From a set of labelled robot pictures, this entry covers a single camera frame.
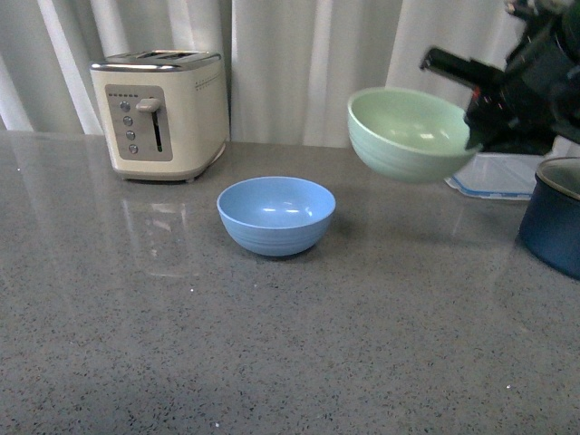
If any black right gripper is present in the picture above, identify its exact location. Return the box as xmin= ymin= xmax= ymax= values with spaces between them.
xmin=420 ymin=1 xmax=579 ymax=154

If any cream toaster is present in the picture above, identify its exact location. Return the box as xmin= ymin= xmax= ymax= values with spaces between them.
xmin=91 ymin=50 xmax=229 ymax=181

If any blue saucepan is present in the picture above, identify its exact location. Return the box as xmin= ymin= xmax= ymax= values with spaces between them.
xmin=518 ymin=157 xmax=579 ymax=279

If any clear plastic food container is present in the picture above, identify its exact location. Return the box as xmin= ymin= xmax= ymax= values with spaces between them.
xmin=446 ymin=137 xmax=579 ymax=200

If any green bowl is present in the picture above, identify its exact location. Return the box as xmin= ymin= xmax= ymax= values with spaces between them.
xmin=347 ymin=87 xmax=480 ymax=183

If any white curtain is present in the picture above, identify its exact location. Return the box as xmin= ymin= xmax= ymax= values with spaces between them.
xmin=1 ymin=1 xmax=522 ymax=147

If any blue bowl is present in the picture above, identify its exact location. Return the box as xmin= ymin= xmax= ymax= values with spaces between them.
xmin=217 ymin=177 xmax=336 ymax=257

